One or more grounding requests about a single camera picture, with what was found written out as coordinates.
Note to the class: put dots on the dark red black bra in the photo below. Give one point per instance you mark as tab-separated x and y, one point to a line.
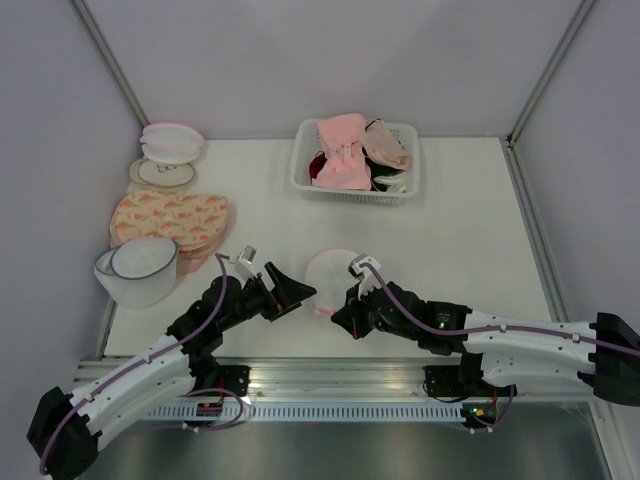
316	170

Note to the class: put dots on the pink bra in basket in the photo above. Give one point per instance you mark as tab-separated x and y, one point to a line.
340	140

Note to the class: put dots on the white plastic perforated basket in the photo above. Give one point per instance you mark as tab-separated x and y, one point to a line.
307	145

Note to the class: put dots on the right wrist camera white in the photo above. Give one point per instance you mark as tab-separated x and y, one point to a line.
365	269

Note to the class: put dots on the right aluminium frame post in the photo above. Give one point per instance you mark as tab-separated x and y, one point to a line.
575	25

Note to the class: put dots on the aluminium frame post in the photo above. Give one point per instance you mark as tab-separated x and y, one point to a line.
575	25
97	38

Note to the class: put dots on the pink laundry bag under stack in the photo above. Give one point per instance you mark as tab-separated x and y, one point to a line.
191	261

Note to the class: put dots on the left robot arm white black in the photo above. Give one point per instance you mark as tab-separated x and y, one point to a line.
69	429

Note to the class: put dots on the white bra in basket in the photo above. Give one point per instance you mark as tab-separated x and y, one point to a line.
395	183

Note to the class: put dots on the white slotted cable duct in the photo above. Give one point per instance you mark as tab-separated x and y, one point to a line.
312	412

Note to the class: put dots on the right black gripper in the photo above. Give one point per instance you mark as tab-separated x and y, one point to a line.
350	316

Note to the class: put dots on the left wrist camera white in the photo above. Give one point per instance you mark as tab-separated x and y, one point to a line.
243	264

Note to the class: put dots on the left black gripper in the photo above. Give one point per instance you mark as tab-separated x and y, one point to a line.
292	291

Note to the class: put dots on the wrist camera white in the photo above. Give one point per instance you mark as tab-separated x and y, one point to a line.
243	264
365	269

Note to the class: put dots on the beige bra in basket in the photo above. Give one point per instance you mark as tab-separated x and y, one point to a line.
383	148

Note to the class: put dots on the white mesh laundry bag pink zipper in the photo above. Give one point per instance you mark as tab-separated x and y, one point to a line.
328	272

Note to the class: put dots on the left aluminium frame post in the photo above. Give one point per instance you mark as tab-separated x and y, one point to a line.
97	38

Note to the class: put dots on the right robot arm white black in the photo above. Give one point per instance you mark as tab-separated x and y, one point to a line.
504	353

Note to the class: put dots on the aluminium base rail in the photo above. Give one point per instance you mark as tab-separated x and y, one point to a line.
333	379

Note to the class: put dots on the carrot print laundry bag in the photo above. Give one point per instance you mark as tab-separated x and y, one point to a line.
190	220

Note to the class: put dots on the grey-trimmed white mesh laundry bag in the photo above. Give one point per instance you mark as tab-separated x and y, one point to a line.
139	273

